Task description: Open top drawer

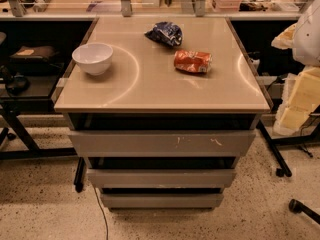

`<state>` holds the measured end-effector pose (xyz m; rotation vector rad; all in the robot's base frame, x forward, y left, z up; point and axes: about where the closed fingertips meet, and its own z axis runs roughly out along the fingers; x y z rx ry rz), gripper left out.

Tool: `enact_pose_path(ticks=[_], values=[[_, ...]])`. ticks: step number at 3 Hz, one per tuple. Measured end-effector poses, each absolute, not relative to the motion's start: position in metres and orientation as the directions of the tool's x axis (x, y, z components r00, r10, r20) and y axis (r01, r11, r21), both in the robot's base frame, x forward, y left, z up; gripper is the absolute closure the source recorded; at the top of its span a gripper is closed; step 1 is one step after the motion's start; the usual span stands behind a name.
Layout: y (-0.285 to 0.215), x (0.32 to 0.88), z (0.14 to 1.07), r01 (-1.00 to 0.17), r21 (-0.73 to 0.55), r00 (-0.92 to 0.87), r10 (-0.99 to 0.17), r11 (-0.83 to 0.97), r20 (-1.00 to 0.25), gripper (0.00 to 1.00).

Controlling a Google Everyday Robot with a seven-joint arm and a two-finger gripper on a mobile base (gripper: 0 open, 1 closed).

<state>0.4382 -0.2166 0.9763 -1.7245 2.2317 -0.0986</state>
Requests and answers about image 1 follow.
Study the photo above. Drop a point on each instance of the black headphones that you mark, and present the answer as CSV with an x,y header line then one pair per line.
x,y
13,84

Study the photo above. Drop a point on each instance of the grey drawer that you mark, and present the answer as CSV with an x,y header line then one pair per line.
x,y
203,143
203,178
171,201

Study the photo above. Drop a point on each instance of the white bowl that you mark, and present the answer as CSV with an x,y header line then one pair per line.
x,y
93,58

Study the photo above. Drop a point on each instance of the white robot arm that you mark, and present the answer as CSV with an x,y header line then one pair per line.
x,y
303,37

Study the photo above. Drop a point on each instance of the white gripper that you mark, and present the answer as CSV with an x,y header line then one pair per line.
x,y
308,39

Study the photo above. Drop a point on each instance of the black table leg frame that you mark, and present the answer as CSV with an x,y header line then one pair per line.
x,y
299,142

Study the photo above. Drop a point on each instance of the grey middle drawer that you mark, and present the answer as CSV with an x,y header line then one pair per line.
x,y
203,178

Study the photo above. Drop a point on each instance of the crushed orange soda can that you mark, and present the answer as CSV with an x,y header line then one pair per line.
x,y
192,61

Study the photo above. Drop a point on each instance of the black chair leg caster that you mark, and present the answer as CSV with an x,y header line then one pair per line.
x,y
296,207

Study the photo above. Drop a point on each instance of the blue crumpled chip bag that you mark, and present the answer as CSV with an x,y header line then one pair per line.
x,y
166,33

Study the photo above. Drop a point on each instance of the grey bottom drawer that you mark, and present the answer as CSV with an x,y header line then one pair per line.
x,y
171,201

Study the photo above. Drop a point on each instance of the grey drawer cabinet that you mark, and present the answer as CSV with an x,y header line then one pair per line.
x,y
143,91

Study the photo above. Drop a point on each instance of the grey top drawer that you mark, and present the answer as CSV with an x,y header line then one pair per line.
x,y
203,143

